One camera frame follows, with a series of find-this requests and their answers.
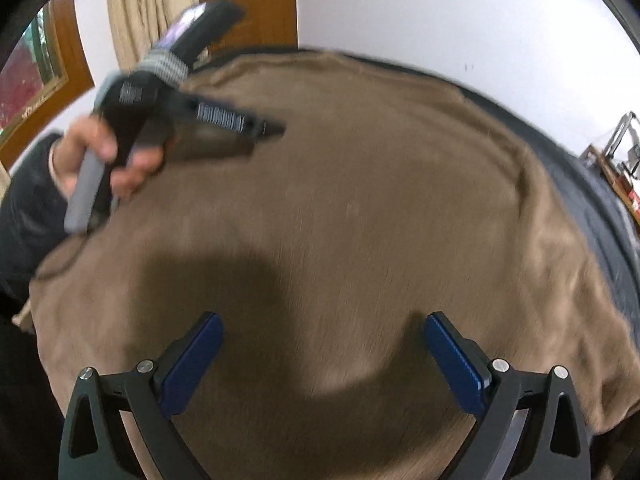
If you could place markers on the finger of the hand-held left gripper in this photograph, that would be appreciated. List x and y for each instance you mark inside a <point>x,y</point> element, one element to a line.
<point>225,117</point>

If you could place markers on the wooden desk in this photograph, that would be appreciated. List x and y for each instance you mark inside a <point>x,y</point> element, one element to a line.
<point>617,190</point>

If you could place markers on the metal desk lamp stand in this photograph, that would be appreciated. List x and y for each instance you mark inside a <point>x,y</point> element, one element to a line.
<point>627,145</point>

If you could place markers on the person's dark jacket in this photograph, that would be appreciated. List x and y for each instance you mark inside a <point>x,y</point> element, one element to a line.
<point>25,400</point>

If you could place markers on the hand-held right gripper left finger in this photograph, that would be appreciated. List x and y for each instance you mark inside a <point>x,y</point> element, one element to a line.
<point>192,365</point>

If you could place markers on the brown fleece garment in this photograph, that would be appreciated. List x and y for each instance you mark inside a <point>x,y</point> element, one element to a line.
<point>350,210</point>

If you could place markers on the wooden framed picture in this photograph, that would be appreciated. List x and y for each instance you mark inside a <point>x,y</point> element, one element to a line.
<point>40,85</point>

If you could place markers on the wooden door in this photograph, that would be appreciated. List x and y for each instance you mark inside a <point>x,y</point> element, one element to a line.
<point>250,5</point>

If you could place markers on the person's left hand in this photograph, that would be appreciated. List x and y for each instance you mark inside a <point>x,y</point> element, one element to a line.
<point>82,135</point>

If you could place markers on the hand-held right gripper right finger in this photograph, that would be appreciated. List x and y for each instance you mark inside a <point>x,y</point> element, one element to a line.
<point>455,365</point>

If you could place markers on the beige curtain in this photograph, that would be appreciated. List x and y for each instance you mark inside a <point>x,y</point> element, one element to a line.
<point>145,10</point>

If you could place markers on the person's left forearm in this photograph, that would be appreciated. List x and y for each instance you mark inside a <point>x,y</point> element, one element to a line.
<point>30,210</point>

